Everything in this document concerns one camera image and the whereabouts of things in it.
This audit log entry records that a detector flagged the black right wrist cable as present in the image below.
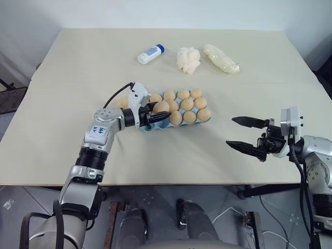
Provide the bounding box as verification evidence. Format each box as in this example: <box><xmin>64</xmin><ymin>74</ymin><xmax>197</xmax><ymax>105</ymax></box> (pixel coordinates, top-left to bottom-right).
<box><xmin>287</xmin><ymin>128</ymin><xmax>320</xmax><ymax>246</ymax></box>

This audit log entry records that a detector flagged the blue egg carton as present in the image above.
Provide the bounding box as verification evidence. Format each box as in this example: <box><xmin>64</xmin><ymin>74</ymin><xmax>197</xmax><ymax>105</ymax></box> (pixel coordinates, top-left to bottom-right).
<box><xmin>140</xmin><ymin>89</ymin><xmax>212</xmax><ymax>132</ymax></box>

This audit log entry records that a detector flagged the black left shoulder cable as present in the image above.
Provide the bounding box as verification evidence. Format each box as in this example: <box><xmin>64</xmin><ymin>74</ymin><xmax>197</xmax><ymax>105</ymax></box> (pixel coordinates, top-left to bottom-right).
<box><xmin>20</xmin><ymin>199</ymin><xmax>66</xmax><ymax>249</ymax></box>

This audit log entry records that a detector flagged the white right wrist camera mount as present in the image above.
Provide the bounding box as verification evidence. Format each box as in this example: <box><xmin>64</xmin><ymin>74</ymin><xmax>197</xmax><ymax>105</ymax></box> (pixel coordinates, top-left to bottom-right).
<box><xmin>274</xmin><ymin>105</ymin><xmax>303</xmax><ymax>159</ymax></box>

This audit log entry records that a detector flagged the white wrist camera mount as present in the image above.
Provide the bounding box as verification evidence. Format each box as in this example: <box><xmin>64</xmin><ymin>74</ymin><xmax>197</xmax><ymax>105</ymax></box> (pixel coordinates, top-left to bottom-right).
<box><xmin>128</xmin><ymin>82</ymin><xmax>152</xmax><ymax>115</ymax></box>
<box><xmin>274</xmin><ymin>105</ymin><xmax>303</xmax><ymax>159</ymax></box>

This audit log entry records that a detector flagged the crumpled white plastic bag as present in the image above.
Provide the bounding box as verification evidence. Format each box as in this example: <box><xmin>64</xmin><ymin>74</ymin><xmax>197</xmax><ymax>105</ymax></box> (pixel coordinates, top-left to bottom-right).
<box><xmin>176</xmin><ymin>46</ymin><xmax>202</xmax><ymax>75</ymax></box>

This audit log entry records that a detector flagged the white floor cable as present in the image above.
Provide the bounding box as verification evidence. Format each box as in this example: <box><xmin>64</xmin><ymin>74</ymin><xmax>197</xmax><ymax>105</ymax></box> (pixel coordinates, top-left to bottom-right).
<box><xmin>212</xmin><ymin>206</ymin><xmax>291</xmax><ymax>249</ymax></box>

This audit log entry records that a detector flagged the white bottle with blue cap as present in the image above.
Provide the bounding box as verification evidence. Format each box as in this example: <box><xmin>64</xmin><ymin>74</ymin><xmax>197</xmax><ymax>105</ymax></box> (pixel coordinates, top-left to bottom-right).
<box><xmin>137</xmin><ymin>44</ymin><xmax>166</xmax><ymax>64</ymax></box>

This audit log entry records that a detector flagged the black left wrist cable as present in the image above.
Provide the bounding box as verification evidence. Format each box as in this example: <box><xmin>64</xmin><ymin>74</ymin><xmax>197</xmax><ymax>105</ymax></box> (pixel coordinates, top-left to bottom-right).
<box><xmin>103</xmin><ymin>82</ymin><xmax>135</xmax><ymax>109</ymax></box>

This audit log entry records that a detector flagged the black table frame bracket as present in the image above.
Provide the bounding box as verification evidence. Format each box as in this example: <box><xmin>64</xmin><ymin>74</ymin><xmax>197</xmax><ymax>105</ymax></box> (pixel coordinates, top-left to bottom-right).
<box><xmin>236</xmin><ymin>184</ymin><xmax>303</xmax><ymax>200</ymax></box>

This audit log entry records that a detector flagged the dark background furniture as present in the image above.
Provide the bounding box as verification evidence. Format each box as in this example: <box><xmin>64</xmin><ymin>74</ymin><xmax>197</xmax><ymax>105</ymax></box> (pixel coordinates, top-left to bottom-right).
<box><xmin>303</xmin><ymin>38</ymin><xmax>332</xmax><ymax>101</ymax></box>

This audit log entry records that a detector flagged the dark mat with frame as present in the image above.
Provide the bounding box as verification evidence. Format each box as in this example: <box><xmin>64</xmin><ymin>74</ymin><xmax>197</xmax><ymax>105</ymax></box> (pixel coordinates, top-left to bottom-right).
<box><xmin>0</xmin><ymin>77</ymin><xmax>30</xmax><ymax>115</ymax></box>

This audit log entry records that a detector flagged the clear bag of white contents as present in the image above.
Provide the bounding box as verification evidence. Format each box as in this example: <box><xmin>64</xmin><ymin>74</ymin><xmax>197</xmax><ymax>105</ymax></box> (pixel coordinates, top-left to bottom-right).
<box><xmin>203</xmin><ymin>44</ymin><xmax>241</xmax><ymax>75</ymax></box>

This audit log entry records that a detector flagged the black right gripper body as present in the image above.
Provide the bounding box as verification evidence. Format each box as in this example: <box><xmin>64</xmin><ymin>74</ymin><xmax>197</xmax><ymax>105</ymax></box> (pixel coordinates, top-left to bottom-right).
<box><xmin>256</xmin><ymin>117</ymin><xmax>289</xmax><ymax>162</ymax></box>

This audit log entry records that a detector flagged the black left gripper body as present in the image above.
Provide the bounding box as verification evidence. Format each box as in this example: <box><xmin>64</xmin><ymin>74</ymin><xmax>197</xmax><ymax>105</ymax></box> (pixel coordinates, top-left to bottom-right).
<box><xmin>139</xmin><ymin>104</ymin><xmax>154</xmax><ymax>130</ymax></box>

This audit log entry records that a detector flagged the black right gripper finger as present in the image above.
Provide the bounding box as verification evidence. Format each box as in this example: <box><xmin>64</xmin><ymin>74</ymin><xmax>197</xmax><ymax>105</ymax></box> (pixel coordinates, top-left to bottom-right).
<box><xmin>225</xmin><ymin>140</ymin><xmax>268</xmax><ymax>159</ymax></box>
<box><xmin>231</xmin><ymin>116</ymin><xmax>270</xmax><ymax>129</ymax></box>

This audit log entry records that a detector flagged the black floor cable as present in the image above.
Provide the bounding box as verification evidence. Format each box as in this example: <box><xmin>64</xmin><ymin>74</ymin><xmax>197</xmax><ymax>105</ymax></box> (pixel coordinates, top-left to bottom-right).
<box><xmin>259</xmin><ymin>194</ymin><xmax>294</xmax><ymax>249</ymax></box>

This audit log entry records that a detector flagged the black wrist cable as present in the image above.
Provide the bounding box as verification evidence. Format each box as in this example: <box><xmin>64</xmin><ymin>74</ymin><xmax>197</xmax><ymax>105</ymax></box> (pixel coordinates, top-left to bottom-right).
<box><xmin>287</xmin><ymin>128</ymin><xmax>320</xmax><ymax>246</ymax></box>
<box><xmin>103</xmin><ymin>82</ymin><xmax>135</xmax><ymax>109</ymax></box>

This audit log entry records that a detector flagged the dark rounded grey shape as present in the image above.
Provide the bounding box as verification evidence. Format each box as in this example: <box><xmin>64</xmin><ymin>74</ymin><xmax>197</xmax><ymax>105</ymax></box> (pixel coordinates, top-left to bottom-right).
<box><xmin>175</xmin><ymin>198</ymin><xmax>218</xmax><ymax>249</ymax></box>
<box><xmin>119</xmin><ymin>206</ymin><xmax>149</xmax><ymax>249</ymax></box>

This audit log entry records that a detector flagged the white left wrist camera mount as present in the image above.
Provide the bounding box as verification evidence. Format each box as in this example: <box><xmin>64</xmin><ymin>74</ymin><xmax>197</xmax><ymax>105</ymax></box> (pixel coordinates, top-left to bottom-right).
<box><xmin>128</xmin><ymin>82</ymin><xmax>152</xmax><ymax>115</ymax></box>

